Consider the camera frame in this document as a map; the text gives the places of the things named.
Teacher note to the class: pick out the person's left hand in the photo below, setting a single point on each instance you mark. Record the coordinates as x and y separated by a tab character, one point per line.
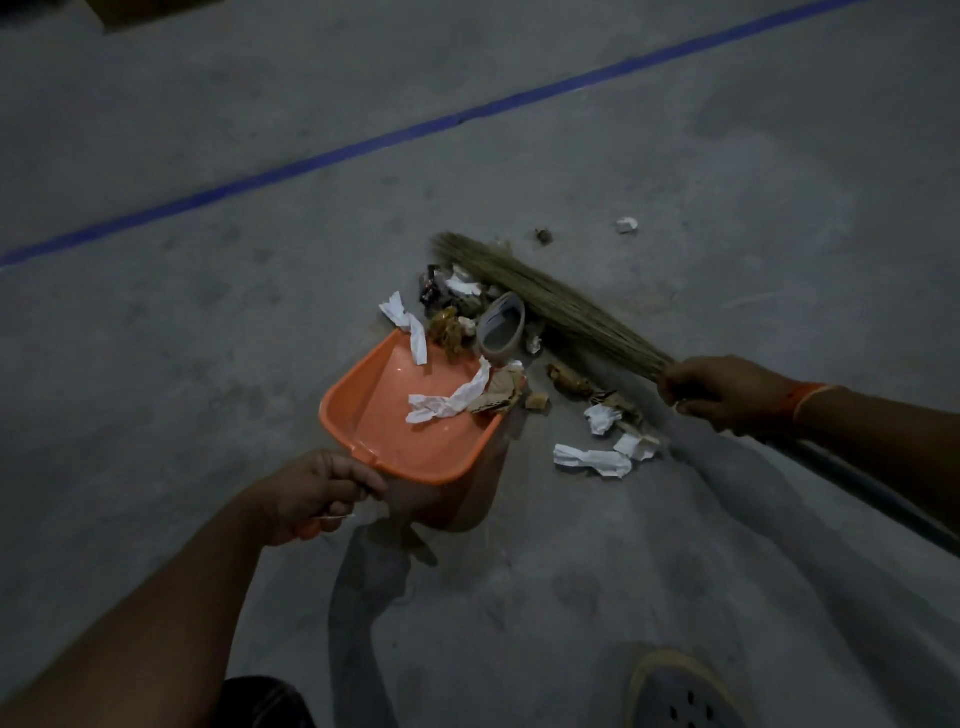
315	495

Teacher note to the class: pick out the person's right hand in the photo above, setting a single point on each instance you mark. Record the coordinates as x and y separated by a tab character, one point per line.
735	394

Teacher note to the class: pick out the orange plastic dustpan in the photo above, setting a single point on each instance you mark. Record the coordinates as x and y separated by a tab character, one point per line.
420	450

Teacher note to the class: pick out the pile of paper scraps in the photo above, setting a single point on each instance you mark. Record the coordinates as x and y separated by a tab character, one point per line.
502	330

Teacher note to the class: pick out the person's right forearm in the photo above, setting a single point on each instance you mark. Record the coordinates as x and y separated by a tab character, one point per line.
885	450

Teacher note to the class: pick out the person's left forearm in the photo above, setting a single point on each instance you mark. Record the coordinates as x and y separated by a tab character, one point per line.
127	637

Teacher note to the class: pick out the orange wrist band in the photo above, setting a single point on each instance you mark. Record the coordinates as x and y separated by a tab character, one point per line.
808	397

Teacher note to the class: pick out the black patterned trousers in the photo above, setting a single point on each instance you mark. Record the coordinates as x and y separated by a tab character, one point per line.
266	705

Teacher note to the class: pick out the grey perforated clog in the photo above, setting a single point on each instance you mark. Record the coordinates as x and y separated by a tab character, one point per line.
682	694

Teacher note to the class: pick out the brown cardboard box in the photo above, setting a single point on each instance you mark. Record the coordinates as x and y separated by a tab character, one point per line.
150	9

